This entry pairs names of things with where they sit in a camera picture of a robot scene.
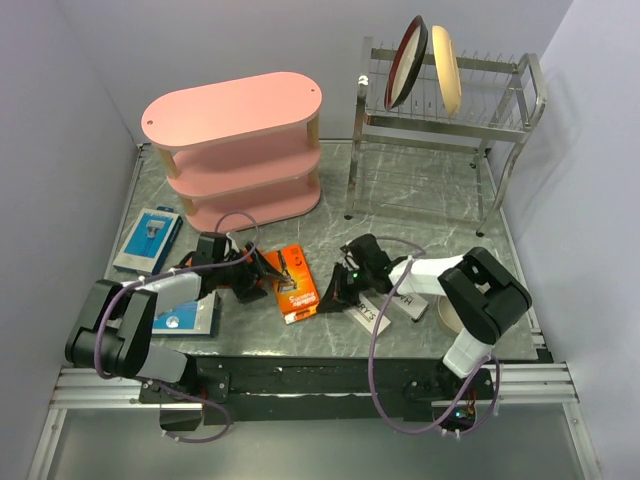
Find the pink three-tier shelf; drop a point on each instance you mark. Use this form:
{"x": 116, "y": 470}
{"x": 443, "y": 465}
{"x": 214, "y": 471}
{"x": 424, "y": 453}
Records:
{"x": 241, "y": 151}

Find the dark red plate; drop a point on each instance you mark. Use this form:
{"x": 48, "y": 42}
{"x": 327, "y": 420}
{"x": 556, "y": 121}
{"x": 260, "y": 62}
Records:
{"x": 406, "y": 64}

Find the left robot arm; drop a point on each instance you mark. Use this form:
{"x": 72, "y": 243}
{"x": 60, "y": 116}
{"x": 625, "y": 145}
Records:
{"x": 113, "y": 331}

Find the metal dish rack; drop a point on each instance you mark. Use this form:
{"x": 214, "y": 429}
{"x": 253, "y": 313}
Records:
{"x": 415, "y": 161}

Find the white Harry's box left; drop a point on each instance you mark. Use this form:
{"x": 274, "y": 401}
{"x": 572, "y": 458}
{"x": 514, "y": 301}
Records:
{"x": 365, "y": 313}

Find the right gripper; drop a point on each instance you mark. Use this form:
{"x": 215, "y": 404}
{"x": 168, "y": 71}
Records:
{"x": 337, "y": 296}

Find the blue razor box upper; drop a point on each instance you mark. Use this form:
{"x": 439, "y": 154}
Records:
{"x": 149, "y": 241}

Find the beige bowl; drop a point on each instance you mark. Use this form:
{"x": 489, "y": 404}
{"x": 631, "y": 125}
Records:
{"x": 448, "y": 317}

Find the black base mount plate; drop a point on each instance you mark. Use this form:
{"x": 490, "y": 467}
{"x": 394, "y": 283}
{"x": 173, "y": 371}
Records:
{"x": 279, "y": 388}

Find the aluminium rail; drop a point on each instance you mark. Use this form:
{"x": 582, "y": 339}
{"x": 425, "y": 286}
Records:
{"x": 520, "y": 384}

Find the blue Harry's razor box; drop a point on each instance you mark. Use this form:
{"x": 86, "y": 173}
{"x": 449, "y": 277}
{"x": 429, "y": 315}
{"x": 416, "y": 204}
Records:
{"x": 195, "y": 318}

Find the white harry's box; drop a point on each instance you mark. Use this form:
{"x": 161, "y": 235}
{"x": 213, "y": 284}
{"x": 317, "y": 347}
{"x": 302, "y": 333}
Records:
{"x": 413, "y": 306}
{"x": 365, "y": 313}

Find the cream yellow plate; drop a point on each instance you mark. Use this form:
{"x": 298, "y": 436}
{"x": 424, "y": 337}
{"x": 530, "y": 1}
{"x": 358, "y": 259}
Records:
{"x": 447, "y": 70}

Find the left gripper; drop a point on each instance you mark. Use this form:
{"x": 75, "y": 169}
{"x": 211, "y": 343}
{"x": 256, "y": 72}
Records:
{"x": 246, "y": 289}

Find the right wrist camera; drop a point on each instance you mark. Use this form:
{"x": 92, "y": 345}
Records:
{"x": 352, "y": 256}

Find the white Harry's box right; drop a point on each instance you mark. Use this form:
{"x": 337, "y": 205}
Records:
{"x": 413, "y": 306}

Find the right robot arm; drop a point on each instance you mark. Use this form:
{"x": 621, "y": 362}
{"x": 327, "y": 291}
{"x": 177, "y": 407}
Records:
{"x": 485, "y": 296}

